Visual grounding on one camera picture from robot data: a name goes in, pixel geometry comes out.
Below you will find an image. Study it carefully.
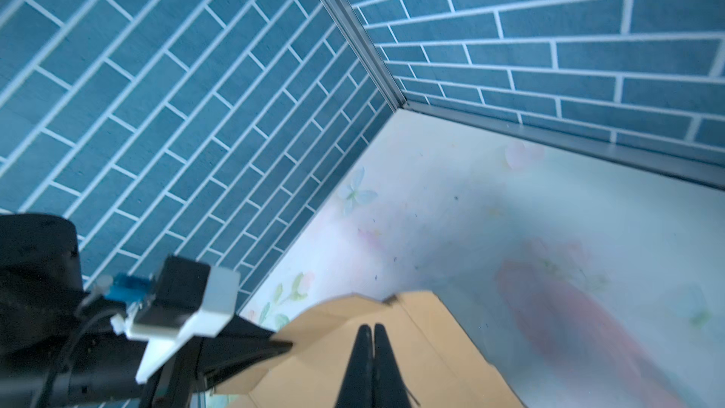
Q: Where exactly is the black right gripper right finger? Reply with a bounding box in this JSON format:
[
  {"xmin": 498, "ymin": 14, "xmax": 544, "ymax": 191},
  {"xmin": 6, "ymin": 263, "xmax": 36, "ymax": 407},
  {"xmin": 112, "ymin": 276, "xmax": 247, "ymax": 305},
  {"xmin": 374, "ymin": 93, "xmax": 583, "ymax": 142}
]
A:
[{"xmin": 373, "ymin": 323, "xmax": 412, "ymax": 408}]

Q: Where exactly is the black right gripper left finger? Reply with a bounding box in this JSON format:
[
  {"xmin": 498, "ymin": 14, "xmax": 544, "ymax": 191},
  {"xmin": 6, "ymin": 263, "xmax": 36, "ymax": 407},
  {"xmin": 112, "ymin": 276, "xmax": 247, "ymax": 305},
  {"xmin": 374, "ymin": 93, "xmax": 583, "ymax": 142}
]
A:
[{"xmin": 335, "ymin": 325, "xmax": 374, "ymax": 408}]

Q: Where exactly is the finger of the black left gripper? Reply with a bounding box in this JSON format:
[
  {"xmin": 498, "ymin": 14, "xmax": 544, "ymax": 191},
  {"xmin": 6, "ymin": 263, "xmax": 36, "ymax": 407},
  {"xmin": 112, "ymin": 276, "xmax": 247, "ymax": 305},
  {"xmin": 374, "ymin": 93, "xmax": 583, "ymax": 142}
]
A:
[{"xmin": 194, "ymin": 317, "xmax": 293, "ymax": 390}]

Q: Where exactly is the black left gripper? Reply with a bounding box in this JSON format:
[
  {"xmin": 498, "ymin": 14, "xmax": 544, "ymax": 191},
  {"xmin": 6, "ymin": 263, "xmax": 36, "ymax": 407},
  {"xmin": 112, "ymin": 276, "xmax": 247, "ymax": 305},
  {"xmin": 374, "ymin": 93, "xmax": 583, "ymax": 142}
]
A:
[{"xmin": 0, "ymin": 213, "xmax": 188, "ymax": 408}]

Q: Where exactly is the brown cardboard box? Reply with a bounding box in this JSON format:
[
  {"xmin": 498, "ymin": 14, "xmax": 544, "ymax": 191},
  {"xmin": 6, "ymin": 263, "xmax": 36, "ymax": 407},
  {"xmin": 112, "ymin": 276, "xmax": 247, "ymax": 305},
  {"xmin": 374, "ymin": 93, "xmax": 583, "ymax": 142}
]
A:
[{"xmin": 215, "ymin": 291, "xmax": 522, "ymax": 407}]

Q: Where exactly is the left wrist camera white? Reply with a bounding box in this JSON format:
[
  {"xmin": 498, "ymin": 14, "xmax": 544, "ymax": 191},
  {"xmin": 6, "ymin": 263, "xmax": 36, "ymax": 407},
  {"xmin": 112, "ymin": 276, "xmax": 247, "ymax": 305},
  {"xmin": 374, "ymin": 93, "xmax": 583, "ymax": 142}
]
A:
[{"xmin": 104, "ymin": 256, "xmax": 241, "ymax": 385}]

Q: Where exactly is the aluminium corner post left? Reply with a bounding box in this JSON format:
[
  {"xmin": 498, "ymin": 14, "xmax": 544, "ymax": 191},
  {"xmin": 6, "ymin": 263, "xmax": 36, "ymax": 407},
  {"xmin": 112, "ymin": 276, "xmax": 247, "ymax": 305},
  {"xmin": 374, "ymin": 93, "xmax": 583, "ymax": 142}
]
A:
[{"xmin": 320, "ymin": 0, "xmax": 407, "ymax": 111}]

